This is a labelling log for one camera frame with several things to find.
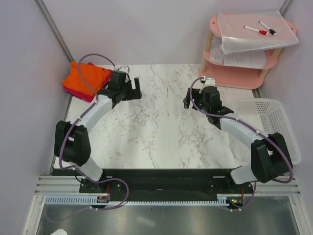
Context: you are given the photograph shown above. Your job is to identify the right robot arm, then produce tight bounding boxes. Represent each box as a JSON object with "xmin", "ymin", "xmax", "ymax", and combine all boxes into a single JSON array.
[{"xmin": 183, "ymin": 86, "xmax": 293, "ymax": 193}]

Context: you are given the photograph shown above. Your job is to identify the pink wooden shelf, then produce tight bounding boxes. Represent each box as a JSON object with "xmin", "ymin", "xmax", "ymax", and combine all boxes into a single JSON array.
[{"xmin": 200, "ymin": 15, "xmax": 296, "ymax": 90}]

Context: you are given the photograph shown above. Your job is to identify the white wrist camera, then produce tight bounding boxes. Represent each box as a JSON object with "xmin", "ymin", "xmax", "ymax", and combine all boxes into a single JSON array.
[
  {"xmin": 117, "ymin": 65, "xmax": 131, "ymax": 74},
  {"xmin": 200, "ymin": 76, "xmax": 216, "ymax": 87}
]

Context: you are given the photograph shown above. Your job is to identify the white plastic basket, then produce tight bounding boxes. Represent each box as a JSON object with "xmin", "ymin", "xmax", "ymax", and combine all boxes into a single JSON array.
[{"xmin": 232, "ymin": 98, "xmax": 302, "ymax": 165}]

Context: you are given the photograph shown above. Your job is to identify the translucent plastic pouch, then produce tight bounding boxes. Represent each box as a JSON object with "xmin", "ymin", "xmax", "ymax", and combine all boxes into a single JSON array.
[{"xmin": 217, "ymin": 11, "xmax": 299, "ymax": 55}]

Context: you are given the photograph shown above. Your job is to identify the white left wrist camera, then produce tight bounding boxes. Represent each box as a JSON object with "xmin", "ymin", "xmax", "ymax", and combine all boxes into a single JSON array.
[{"xmin": 117, "ymin": 65, "xmax": 131, "ymax": 74}]

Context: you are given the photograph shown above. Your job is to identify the white slotted cable duct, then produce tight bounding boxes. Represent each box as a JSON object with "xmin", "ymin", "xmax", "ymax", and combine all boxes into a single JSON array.
[{"xmin": 45, "ymin": 195, "xmax": 238, "ymax": 206}]

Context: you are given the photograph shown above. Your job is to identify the orange t shirt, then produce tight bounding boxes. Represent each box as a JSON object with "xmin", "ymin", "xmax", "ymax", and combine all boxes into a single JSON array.
[{"xmin": 62, "ymin": 62, "xmax": 112, "ymax": 96}]

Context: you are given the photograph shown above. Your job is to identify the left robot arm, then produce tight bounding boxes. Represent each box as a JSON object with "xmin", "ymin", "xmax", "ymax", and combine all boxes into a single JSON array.
[{"xmin": 54, "ymin": 70, "xmax": 142, "ymax": 193}]

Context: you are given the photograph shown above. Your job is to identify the black capped whiteboard marker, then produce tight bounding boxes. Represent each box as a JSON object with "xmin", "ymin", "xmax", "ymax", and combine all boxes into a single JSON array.
[{"xmin": 259, "ymin": 21, "xmax": 277, "ymax": 36}]

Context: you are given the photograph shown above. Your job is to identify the folded magenta t shirt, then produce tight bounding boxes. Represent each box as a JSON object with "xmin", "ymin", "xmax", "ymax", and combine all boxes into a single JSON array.
[{"xmin": 63, "ymin": 62, "xmax": 114, "ymax": 103}]

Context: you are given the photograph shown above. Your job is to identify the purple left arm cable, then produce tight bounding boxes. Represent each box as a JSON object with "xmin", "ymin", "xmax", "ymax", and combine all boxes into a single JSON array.
[{"xmin": 45, "ymin": 53, "xmax": 130, "ymax": 223}]

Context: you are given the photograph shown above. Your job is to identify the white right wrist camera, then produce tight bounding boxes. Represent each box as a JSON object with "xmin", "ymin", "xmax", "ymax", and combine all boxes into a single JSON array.
[{"xmin": 200, "ymin": 76, "xmax": 216, "ymax": 87}]

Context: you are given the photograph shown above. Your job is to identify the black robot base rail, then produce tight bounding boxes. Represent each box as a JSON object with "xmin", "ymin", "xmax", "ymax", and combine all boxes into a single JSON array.
[{"xmin": 50, "ymin": 167, "xmax": 286, "ymax": 200}]

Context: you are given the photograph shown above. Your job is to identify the red capped whiteboard marker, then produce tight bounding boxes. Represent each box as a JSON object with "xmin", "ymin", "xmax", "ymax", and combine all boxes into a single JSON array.
[{"xmin": 244, "ymin": 25, "xmax": 268, "ymax": 36}]

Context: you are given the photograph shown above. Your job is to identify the printed paper sheets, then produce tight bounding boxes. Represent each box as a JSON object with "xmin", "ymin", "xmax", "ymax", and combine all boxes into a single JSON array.
[{"xmin": 210, "ymin": 38, "xmax": 267, "ymax": 69}]

